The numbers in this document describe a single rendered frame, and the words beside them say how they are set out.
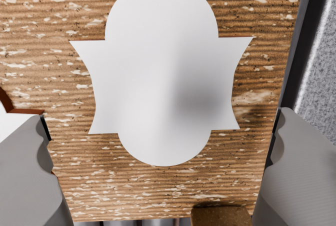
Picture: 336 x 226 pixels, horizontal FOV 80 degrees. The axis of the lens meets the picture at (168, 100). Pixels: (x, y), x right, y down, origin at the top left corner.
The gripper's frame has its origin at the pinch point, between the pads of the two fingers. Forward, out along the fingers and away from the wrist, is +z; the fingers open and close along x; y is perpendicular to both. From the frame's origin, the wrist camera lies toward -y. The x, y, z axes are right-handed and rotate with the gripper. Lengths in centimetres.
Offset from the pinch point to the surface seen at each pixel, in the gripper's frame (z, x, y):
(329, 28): 5.9, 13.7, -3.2
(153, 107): 2.4, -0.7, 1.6
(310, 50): 6.0, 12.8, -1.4
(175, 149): 2.0, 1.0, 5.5
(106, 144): 3.0, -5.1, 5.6
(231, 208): 1.9, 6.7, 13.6
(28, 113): 2.6, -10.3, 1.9
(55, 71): 3.6, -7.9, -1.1
